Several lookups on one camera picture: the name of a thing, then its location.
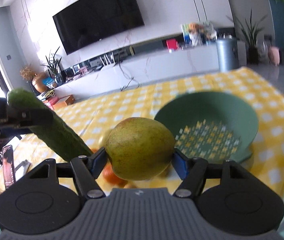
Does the red tomato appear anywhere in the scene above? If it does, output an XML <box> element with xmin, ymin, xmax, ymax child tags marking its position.
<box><xmin>102</xmin><ymin>163</ymin><xmax>127</xmax><ymax>186</ymax></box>

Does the potted green plant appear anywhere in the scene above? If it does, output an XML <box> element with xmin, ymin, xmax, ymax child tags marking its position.
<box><xmin>226</xmin><ymin>9</ymin><xmax>268</xmax><ymax>64</ymax></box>

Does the grey metal trash bin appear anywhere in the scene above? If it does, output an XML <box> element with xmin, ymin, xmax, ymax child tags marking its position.
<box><xmin>216</xmin><ymin>38</ymin><xmax>240</xmax><ymax>73</ymax></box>

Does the teddy bear toy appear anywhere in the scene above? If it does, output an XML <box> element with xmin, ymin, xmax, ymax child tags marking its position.
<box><xmin>189</xmin><ymin>23</ymin><xmax>204</xmax><ymax>46</ymax></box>

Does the white wifi router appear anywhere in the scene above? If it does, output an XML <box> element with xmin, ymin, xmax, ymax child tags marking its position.
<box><xmin>99</xmin><ymin>52</ymin><xmax>116</xmax><ymax>66</ymax></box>

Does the brown vase with flowers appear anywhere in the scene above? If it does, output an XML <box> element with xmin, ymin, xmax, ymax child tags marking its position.
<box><xmin>20</xmin><ymin>64</ymin><xmax>49</xmax><ymax>93</ymax></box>

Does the green colander bowl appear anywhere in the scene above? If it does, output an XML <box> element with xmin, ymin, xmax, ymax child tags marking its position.
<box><xmin>154</xmin><ymin>91</ymin><xmax>259</xmax><ymax>164</ymax></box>

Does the red box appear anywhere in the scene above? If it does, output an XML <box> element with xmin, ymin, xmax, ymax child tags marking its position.
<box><xmin>166</xmin><ymin>38</ymin><xmax>179</xmax><ymax>50</ymax></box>

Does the green cucumber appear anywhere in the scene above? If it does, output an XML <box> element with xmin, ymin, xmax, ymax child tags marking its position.
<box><xmin>7</xmin><ymin>88</ymin><xmax>93</xmax><ymax>162</ymax></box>

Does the white TV cabinet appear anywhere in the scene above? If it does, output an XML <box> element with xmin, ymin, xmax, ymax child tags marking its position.
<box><xmin>55</xmin><ymin>44</ymin><xmax>219</xmax><ymax>101</ymax></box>

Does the black wall television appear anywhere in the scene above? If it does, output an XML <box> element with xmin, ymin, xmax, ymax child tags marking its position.
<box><xmin>53</xmin><ymin>0</ymin><xmax>144</xmax><ymax>55</ymax></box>

